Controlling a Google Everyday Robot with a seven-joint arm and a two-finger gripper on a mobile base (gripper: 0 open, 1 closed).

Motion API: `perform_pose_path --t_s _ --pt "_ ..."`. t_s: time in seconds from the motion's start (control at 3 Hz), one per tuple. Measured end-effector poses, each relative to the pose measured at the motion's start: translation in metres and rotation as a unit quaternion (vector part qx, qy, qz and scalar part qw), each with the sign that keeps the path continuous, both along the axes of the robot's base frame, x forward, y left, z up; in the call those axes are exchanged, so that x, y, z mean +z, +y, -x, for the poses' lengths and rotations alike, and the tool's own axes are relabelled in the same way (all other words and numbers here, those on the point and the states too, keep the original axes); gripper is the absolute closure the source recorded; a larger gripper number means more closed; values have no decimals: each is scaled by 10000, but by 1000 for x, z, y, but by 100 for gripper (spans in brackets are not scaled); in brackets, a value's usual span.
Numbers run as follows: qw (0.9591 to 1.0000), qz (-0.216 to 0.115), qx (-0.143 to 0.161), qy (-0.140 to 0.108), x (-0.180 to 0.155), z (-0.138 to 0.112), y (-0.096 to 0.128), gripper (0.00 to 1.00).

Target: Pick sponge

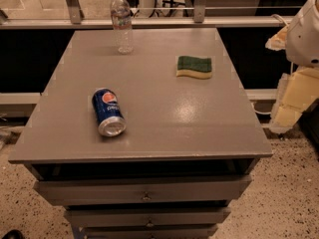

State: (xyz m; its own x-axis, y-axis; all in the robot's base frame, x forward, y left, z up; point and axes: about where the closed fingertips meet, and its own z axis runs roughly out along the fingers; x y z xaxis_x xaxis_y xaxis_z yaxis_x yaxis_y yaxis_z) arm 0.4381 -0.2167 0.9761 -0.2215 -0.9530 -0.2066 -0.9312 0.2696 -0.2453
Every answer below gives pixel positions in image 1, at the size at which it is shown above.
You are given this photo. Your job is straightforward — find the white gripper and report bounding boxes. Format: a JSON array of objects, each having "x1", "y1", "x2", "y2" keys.
[{"x1": 265, "y1": 4, "x2": 319, "y2": 134}]

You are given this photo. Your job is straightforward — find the metal railing frame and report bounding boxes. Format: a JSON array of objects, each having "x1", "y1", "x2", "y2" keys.
[{"x1": 0, "y1": 0, "x2": 292, "y2": 29}]

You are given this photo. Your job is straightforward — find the top grey drawer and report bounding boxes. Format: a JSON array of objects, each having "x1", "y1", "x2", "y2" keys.
[{"x1": 34, "y1": 175, "x2": 251, "y2": 206}]

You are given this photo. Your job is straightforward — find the grey drawer cabinet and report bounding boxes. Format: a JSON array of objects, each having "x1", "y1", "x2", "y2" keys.
[{"x1": 8, "y1": 28, "x2": 274, "y2": 239}]

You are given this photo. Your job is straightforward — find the blue Pepsi can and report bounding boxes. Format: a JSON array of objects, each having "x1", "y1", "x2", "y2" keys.
[{"x1": 92, "y1": 89, "x2": 127, "y2": 136}]

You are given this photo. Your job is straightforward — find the green and yellow sponge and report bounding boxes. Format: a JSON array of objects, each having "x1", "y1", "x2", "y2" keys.
[{"x1": 176, "y1": 56, "x2": 212, "y2": 80}]

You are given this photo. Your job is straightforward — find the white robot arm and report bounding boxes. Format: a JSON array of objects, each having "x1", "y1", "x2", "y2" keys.
[{"x1": 265, "y1": 0, "x2": 319, "y2": 133}]

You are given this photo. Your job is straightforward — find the clear plastic water bottle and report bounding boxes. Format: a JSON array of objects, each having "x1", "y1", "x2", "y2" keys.
[{"x1": 110, "y1": 0, "x2": 134, "y2": 54}]

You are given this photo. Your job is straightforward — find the black shoe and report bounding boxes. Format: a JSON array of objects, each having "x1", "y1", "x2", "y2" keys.
[{"x1": 1, "y1": 229, "x2": 25, "y2": 239}]

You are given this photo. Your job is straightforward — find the grey drawer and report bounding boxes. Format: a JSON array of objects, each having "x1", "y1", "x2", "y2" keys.
[
  {"x1": 65, "y1": 207, "x2": 230, "y2": 228},
  {"x1": 34, "y1": 175, "x2": 251, "y2": 206},
  {"x1": 84, "y1": 224, "x2": 217, "y2": 239}
]

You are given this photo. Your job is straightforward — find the middle grey drawer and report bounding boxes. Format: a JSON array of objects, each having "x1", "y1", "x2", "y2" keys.
[{"x1": 65, "y1": 207, "x2": 230, "y2": 228}]

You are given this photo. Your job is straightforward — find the bottom grey drawer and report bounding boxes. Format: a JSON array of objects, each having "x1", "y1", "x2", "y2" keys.
[{"x1": 84, "y1": 224, "x2": 217, "y2": 239}]

